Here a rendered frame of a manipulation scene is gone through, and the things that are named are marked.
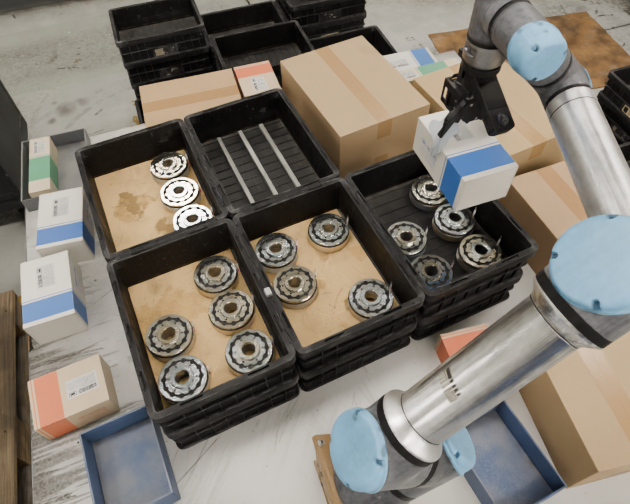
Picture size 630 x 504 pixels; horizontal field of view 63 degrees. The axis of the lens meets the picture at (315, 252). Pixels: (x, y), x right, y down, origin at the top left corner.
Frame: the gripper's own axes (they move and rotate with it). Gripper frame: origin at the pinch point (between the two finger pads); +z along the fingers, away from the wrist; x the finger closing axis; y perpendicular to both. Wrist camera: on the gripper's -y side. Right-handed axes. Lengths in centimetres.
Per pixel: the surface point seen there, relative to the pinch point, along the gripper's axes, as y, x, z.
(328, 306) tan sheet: -10.2, 33.9, 28.7
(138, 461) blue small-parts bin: -25, 84, 41
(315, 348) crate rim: -24, 42, 19
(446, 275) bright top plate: -13.5, 5.7, 25.6
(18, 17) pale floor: 316, 137, 111
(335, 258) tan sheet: 1.9, 27.5, 28.6
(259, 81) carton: 74, 26, 26
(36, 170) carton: 68, 99, 35
